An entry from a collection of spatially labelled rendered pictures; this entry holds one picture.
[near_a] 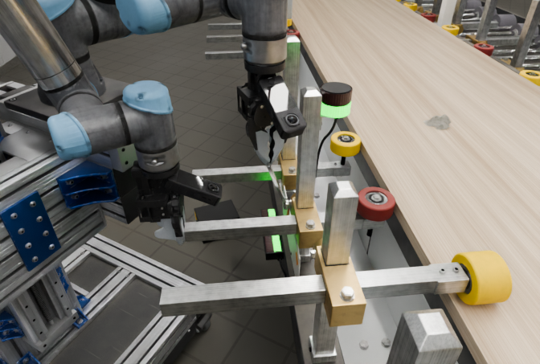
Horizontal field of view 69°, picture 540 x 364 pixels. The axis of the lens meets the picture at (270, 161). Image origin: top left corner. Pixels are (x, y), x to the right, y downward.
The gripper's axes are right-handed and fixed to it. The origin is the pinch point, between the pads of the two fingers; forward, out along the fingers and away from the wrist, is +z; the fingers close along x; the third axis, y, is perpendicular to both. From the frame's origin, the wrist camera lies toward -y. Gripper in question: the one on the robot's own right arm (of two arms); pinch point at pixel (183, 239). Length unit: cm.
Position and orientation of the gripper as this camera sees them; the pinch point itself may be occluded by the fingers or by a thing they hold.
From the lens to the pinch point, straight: 89.1
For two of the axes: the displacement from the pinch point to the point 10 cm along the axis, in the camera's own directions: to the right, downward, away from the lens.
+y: -9.9, 0.6, -0.9
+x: 1.0, 5.6, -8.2
